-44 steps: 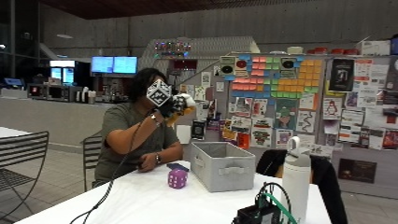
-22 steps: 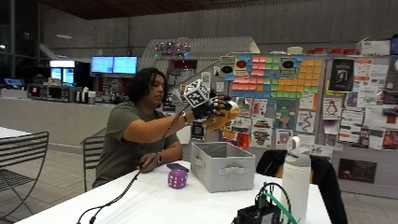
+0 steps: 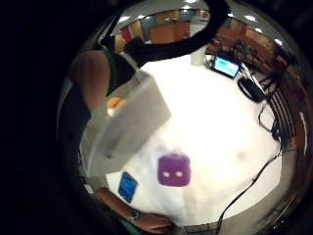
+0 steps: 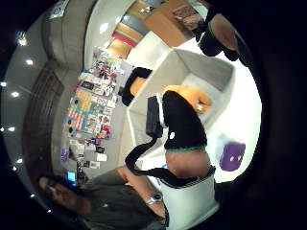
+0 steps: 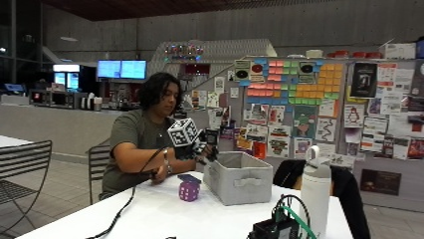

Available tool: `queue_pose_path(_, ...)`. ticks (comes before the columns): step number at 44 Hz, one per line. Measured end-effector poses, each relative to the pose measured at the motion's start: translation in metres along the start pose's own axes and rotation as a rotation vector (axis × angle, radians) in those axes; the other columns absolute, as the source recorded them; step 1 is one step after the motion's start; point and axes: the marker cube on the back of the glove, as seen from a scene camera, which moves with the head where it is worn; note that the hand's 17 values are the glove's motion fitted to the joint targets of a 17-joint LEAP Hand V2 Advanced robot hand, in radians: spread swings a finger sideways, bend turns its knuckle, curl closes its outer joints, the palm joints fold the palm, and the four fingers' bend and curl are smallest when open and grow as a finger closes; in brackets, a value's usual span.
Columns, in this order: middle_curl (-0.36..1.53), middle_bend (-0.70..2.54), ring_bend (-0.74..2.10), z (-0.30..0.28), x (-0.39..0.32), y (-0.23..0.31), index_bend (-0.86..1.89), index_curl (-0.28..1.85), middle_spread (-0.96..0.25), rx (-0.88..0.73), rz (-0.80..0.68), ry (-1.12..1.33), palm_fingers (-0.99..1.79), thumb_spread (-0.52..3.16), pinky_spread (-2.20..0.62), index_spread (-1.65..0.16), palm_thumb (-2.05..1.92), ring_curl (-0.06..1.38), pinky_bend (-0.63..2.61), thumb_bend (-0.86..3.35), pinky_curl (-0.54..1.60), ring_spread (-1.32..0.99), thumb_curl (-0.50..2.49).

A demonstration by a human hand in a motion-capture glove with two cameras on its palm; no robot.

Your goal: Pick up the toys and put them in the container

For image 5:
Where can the white cardboard box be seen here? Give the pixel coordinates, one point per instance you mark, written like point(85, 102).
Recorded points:
point(399, 50)

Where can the white marker cube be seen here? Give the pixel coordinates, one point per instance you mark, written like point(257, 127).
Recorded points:
point(182, 132)

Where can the dark brown poster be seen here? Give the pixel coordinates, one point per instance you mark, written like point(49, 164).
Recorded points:
point(380, 182)

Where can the black jacket on chair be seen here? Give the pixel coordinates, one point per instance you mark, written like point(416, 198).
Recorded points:
point(349, 192)

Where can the row of red bowls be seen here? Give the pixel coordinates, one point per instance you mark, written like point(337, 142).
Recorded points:
point(353, 54)

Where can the dark blue flat block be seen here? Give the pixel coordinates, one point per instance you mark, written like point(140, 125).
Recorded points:
point(189, 178)

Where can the cluster of coloured sticky notes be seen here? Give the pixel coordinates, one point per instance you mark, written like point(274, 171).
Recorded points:
point(305, 83)

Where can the grey service counter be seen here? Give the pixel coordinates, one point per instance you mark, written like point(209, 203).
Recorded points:
point(57, 126)

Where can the black poster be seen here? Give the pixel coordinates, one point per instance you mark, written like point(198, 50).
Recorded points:
point(363, 79)

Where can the grey notice board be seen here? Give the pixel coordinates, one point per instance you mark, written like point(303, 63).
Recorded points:
point(309, 109)

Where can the black electronic device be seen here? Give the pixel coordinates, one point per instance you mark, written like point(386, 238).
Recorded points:
point(271, 229)

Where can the lit drinks fridge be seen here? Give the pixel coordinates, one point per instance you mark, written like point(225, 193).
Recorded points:
point(67, 78)

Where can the white water bottle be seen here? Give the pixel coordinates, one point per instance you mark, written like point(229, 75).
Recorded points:
point(315, 189)

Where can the grey fabric storage bin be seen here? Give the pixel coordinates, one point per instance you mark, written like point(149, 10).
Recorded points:
point(241, 181)

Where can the black slatted metal chair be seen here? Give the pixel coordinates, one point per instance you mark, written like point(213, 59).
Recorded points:
point(97, 162)
point(27, 159)

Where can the the person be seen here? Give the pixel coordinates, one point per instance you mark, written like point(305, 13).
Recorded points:
point(132, 132)

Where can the purple dotted dice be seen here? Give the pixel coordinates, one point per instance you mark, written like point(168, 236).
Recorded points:
point(189, 191)

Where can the blue wall screen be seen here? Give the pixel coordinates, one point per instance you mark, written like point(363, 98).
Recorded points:
point(108, 69)
point(133, 69)

